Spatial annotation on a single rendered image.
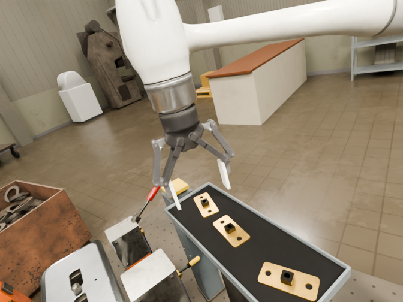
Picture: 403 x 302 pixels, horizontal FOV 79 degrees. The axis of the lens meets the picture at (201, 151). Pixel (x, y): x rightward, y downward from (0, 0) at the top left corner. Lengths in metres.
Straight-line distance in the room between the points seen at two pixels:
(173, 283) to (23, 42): 8.30
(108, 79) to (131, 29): 7.67
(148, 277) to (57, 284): 0.37
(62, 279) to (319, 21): 0.91
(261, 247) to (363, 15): 0.49
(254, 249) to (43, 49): 8.51
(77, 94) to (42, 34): 1.97
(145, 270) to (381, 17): 0.71
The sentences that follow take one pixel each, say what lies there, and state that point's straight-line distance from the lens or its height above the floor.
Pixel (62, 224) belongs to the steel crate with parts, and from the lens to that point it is 2.42.
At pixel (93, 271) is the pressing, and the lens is 0.84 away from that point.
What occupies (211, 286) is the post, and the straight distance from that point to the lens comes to 0.95.
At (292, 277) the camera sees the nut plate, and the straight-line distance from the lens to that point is 0.43.
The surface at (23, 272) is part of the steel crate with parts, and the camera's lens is 2.40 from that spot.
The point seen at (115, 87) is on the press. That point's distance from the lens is 8.14.
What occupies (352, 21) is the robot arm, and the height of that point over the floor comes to 1.46.
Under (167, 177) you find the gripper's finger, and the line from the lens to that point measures 0.52.
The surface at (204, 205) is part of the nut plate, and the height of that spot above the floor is 1.17.
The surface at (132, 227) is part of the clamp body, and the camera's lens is 0.79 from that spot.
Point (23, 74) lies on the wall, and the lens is 8.44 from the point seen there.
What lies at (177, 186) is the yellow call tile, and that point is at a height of 1.16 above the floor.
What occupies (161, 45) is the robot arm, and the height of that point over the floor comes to 1.52.
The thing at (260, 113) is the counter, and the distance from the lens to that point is 3.93.
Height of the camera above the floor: 1.52
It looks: 25 degrees down
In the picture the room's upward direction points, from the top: 16 degrees counter-clockwise
